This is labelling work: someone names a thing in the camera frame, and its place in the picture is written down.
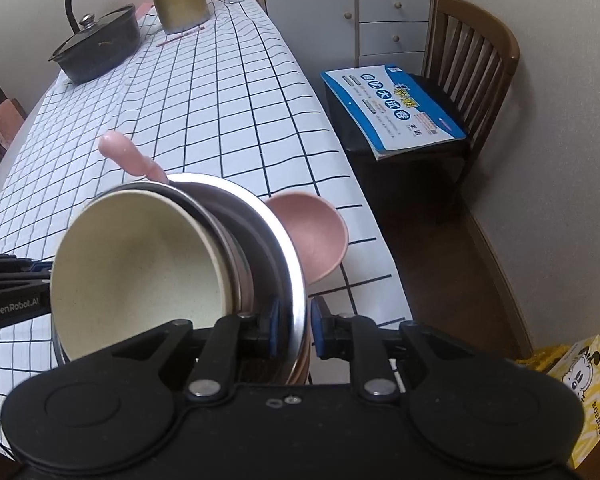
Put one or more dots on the pink towel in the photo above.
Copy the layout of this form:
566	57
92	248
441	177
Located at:
7	120

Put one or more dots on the large steel bowl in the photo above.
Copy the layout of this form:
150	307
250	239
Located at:
280	240

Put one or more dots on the yellow plastic bag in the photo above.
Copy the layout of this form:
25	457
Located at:
542	357

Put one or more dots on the pink pen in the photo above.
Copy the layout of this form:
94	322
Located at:
180	36

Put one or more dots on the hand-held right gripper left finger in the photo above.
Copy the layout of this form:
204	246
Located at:
272	322

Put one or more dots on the glass pot lid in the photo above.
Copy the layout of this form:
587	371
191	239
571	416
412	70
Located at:
87	35

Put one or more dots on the grey wooden drawer cabinet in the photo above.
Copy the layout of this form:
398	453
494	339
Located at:
310	15

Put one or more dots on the blue box on chair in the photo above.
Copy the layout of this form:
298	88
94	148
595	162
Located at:
395	110

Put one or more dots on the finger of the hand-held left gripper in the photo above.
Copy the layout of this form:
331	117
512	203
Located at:
15	272

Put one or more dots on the white black-checked tablecloth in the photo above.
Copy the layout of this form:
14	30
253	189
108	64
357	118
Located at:
220	100

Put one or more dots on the black cooking pot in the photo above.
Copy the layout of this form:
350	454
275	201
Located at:
100	62

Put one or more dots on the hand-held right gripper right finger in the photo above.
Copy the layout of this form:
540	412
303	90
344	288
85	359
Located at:
317	325

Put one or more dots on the pink bear-shaped plate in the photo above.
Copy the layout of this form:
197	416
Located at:
310	230

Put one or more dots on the yellow cartoon dog box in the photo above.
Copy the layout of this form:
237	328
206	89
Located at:
587	395

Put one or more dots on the brown slatted wooden chair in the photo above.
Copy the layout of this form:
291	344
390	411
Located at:
475	35

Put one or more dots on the cream bowl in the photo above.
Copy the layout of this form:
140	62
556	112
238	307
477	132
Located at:
130	270

